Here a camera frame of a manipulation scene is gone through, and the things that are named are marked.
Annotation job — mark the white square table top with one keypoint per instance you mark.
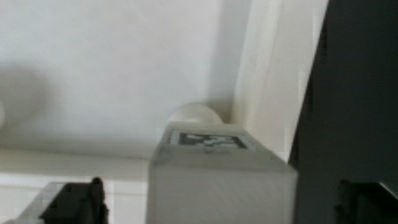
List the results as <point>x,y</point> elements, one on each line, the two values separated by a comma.
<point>111,60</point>

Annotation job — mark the white table leg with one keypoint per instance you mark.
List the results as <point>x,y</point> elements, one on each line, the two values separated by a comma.
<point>221,182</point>

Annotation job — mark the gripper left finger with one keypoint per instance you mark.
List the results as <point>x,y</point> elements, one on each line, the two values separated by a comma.
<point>69,204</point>

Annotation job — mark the white L-shaped obstacle fence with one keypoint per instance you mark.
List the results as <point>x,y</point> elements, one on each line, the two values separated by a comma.
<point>37,172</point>

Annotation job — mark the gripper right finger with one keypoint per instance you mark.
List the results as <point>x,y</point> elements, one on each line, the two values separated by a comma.
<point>367,203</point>

